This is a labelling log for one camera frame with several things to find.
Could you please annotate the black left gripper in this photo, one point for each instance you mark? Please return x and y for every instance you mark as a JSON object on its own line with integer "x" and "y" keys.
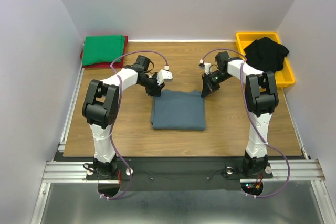
{"x": 156, "y": 91}

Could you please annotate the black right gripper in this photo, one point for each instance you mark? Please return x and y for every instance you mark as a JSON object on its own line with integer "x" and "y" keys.
{"x": 208, "y": 86}

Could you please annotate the folded green t-shirt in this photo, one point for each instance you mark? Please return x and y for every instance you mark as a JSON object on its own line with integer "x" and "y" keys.
{"x": 103, "y": 49}

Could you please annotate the black crumpled t-shirt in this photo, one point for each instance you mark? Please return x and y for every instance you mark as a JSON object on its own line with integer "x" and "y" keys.
{"x": 266, "y": 55}

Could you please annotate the yellow plastic bin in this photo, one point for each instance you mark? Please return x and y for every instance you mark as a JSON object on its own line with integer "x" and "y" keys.
{"x": 285, "y": 77}

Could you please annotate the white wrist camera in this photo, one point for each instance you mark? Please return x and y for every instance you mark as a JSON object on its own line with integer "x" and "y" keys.
{"x": 205, "y": 66}
{"x": 164, "y": 75}

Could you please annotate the folded red t-shirt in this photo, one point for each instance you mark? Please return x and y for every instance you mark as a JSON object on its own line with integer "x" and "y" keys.
{"x": 105, "y": 65}

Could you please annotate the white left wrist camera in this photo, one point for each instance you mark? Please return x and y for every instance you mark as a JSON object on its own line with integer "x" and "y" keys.
{"x": 164, "y": 75}

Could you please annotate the small electronics board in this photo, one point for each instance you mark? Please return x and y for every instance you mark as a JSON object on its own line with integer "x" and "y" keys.
{"x": 255, "y": 188}

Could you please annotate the aluminium extrusion rail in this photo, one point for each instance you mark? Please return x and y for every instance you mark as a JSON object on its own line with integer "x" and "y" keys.
{"x": 300, "y": 169}

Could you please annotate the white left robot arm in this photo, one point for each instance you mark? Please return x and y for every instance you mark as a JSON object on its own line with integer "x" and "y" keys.
{"x": 102, "y": 103}

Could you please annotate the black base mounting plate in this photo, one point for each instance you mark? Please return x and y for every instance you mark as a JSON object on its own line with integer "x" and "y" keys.
{"x": 177, "y": 173}

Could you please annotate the blue-grey t-shirt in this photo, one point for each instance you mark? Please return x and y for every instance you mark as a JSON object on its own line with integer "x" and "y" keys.
{"x": 177, "y": 110}

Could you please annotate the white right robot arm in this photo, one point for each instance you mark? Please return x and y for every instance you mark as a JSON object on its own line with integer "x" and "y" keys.
{"x": 260, "y": 100}

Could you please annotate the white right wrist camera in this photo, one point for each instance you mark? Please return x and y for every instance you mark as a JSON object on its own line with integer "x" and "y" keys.
{"x": 205, "y": 66}

